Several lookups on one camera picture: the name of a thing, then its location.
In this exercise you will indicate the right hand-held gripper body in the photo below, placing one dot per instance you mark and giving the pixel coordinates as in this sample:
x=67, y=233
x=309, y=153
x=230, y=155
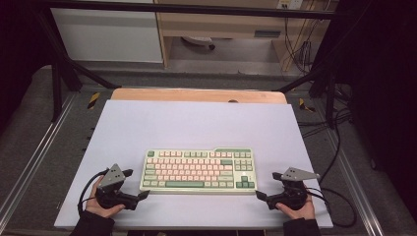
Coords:
x=295, y=190

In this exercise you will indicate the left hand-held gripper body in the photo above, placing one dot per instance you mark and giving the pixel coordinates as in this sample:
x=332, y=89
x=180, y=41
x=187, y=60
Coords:
x=111, y=178

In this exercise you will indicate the green and cream keyboard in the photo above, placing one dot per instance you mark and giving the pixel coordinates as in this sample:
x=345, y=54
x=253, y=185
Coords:
x=196, y=170

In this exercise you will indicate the person's right hand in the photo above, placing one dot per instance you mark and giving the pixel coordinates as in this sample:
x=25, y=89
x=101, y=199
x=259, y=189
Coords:
x=301, y=213

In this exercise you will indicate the person's left hand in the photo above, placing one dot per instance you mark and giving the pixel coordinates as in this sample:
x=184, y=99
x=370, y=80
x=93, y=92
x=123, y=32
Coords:
x=98, y=209

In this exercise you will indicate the yellow and black tape strip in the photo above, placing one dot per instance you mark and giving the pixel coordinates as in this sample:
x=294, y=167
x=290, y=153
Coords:
x=305, y=105
x=93, y=100

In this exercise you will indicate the white cabinet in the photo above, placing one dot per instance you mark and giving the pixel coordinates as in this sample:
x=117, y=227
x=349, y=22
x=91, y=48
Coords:
x=105, y=36

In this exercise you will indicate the office chair base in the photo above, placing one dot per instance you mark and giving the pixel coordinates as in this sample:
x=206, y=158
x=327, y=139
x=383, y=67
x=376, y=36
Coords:
x=198, y=41

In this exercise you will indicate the light wooden desk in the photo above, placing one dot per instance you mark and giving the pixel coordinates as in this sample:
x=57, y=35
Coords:
x=223, y=23

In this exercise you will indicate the white power socket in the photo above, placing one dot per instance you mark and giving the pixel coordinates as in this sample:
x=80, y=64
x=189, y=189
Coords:
x=290, y=4

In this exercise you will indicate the aluminium rail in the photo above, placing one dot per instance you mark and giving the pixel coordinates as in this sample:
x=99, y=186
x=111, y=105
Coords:
x=354, y=183
x=36, y=157

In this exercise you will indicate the black metal frame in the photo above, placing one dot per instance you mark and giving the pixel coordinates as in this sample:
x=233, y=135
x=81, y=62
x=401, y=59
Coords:
x=196, y=9

